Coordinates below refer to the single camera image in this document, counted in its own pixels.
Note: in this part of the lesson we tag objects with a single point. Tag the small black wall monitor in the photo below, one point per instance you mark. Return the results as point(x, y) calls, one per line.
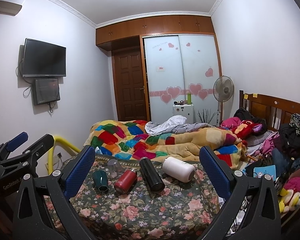
point(45, 90)

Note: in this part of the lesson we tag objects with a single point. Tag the floral green tablecloth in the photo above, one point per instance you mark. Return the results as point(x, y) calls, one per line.
point(180, 211)

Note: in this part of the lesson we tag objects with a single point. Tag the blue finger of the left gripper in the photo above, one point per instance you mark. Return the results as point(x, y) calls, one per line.
point(27, 161)
point(8, 147)

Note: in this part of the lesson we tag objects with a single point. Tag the red thermos cup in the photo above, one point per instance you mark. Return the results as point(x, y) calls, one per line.
point(126, 181)

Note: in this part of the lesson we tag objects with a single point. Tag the dark green faceted cup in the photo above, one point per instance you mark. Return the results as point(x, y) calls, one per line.
point(100, 180)

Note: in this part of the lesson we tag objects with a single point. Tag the standing electric fan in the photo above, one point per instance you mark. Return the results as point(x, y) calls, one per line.
point(223, 90)

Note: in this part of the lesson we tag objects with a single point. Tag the pile of dark clothes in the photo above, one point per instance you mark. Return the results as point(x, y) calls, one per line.
point(288, 141)

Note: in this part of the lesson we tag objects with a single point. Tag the overhead wooden cabinets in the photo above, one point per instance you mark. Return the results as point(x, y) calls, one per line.
point(127, 33)

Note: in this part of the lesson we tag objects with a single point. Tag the wall mounted black television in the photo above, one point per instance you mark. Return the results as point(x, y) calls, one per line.
point(42, 59)

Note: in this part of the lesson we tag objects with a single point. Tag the yellow padded bar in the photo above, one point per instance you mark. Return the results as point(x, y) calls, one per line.
point(54, 155)

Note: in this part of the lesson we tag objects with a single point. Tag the wooden bed headboard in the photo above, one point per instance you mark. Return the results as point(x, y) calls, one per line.
point(275, 111)

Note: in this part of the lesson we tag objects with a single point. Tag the white thermos bottle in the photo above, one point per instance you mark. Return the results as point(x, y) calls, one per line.
point(178, 169)

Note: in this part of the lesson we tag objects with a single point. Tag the yellow plush toy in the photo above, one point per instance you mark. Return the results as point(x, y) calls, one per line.
point(289, 201)

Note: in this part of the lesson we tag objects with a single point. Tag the black thermos bottle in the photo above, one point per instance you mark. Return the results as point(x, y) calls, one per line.
point(151, 176)

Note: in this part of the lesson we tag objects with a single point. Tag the clear plastic cup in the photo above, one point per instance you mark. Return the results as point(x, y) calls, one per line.
point(115, 168)

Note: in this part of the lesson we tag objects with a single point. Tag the brown wooden door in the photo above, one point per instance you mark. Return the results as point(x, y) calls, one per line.
point(129, 86)

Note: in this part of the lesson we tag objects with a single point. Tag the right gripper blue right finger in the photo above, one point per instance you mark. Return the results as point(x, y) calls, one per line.
point(261, 220)

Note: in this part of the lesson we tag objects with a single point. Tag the frosted sliding wardrobe with hearts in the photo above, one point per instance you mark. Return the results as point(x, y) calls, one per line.
point(177, 65)

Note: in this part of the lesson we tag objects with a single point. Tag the colourful patchwork quilt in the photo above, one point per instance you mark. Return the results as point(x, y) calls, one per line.
point(129, 141)

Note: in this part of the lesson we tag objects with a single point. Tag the light blue box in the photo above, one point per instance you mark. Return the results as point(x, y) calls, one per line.
point(258, 172)

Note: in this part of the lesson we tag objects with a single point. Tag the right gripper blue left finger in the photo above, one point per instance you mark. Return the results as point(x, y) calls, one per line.
point(32, 218)

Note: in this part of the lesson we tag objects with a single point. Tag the green bottle on cabinet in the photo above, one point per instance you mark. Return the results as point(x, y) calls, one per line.
point(189, 99)

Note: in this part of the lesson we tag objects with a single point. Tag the grey white blanket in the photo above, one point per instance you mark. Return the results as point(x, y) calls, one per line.
point(175, 125)

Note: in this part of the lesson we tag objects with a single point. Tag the small white cabinet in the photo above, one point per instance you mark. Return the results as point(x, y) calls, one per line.
point(186, 111)

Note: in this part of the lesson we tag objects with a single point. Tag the red plush toy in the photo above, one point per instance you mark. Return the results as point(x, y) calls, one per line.
point(246, 129)

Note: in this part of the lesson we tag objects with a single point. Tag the air conditioner unit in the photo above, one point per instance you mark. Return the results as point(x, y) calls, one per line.
point(9, 8)

